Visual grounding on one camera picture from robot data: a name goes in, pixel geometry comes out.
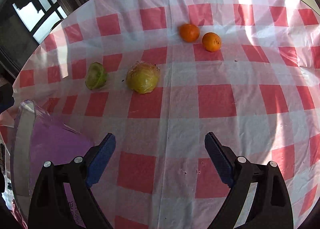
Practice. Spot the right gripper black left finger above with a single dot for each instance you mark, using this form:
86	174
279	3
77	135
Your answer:
62	197

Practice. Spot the green half fruit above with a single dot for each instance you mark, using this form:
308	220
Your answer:
96	76

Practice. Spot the small green fruit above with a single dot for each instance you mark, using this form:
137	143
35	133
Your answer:
143	77

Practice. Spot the orange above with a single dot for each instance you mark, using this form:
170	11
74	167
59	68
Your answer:
211	42
189	32

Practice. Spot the red white checkered tablecloth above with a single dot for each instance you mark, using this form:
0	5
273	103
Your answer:
259	94

